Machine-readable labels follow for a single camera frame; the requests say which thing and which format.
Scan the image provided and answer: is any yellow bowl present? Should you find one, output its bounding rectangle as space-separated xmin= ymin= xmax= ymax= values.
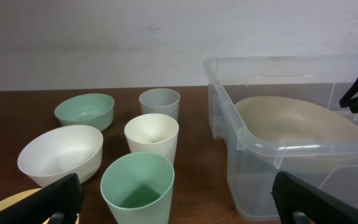
xmin=0 ymin=187 xmax=80 ymax=224

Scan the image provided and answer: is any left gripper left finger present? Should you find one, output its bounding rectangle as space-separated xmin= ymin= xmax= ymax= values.
xmin=0 ymin=173 xmax=84 ymax=224

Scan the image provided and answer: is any cream cup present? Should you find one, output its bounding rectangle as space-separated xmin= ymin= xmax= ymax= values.
xmin=124 ymin=113 xmax=179 ymax=165

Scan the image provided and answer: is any grey cup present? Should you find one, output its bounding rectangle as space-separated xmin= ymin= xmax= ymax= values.
xmin=139 ymin=88 xmax=180 ymax=121

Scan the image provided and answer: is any mint green bowl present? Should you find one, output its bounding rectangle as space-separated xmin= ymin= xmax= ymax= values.
xmin=54 ymin=93 xmax=115 ymax=131

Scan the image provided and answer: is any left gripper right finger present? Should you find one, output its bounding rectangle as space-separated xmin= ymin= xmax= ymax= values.
xmin=272 ymin=171 xmax=358 ymax=224

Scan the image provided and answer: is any cream plate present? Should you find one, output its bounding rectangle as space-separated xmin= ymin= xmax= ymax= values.
xmin=235 ymin=96 xmax=358 ymax=174

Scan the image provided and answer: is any clear plastic storage container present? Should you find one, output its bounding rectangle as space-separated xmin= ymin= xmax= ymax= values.
xmin=203 ymin=55 xmax=358 ymax=221

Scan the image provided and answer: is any white bowl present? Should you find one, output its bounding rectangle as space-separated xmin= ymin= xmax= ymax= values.
xmin=17 ymin=125 xmax=104 ymax=187

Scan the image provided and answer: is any mint green cup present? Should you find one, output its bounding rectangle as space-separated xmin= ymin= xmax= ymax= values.
xmin=100 ymin=152 xmax=175 ymax=224

